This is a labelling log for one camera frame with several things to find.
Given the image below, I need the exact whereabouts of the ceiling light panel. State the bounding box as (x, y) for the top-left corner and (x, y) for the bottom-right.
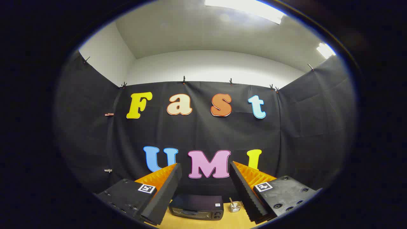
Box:
(316, 42), (336, 59)
(204, 0), (286, 25)

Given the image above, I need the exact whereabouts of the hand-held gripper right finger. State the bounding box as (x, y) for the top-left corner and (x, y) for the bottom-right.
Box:
(230, 161), (323, 225)

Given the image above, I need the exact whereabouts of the row of black cloth clips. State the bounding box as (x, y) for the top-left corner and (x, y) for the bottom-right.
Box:
(83, 57), (315, 93)

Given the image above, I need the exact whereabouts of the black toaster oven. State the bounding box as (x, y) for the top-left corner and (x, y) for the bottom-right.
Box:
(169, 194), (224, 221)

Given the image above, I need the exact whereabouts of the black backdrop cloth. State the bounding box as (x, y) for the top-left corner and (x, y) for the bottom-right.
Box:
(54, 51), (356, 204)

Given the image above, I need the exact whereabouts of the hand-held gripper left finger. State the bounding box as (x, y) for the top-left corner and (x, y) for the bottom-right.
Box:
(95, 163), (183, 226)

